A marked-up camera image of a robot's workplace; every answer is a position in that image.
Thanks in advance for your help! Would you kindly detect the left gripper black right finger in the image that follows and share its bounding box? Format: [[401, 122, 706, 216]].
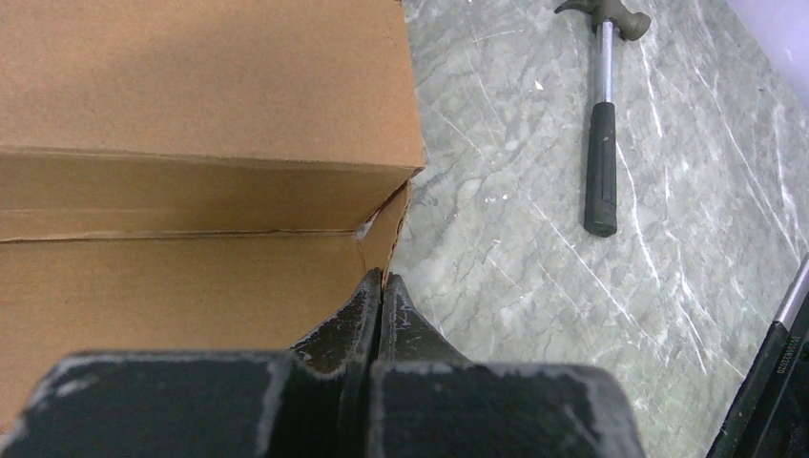
[[368, 275, 644, 457]]

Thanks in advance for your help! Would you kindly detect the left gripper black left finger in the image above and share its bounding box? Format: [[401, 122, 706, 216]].
[[1, 269, 383, 457]]

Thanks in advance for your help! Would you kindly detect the brown cardboard box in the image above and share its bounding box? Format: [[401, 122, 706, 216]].
[[1, 1, 425, 433]]

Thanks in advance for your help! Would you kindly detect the black handled claw hammer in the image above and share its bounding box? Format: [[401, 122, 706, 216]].
[[554, 0, 652, 238]]

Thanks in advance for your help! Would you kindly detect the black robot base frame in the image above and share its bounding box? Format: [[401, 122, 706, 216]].
[[707, 259, 808, 457]]

